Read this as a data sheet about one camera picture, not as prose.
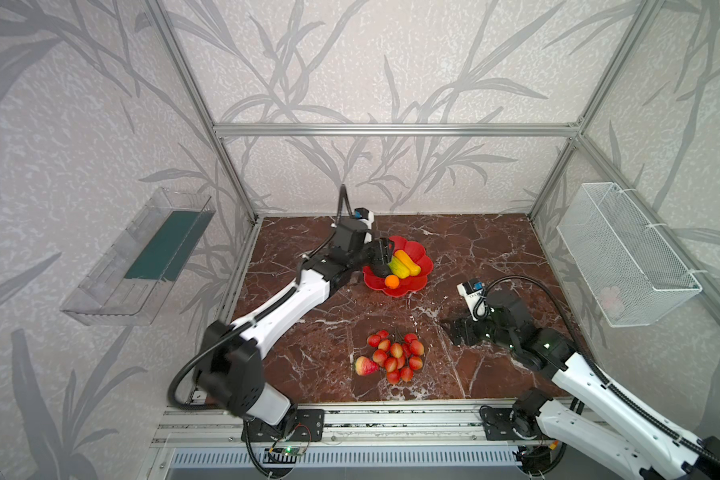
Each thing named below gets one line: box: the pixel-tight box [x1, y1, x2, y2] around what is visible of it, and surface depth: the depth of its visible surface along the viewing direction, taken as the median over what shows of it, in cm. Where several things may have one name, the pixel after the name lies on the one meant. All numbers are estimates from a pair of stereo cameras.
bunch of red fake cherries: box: [368, 330, 425, 384], surface depth 82 cm
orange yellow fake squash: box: [394, 249, 421, 277], surface depth 104 cm
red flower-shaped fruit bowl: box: [363, 236, 434, 298], surface depth 102 cm
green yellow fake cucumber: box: [388, 256, 410, 279], surface depth 102 cm
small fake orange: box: [384, 274, 400, 290], surface depth 100 cm
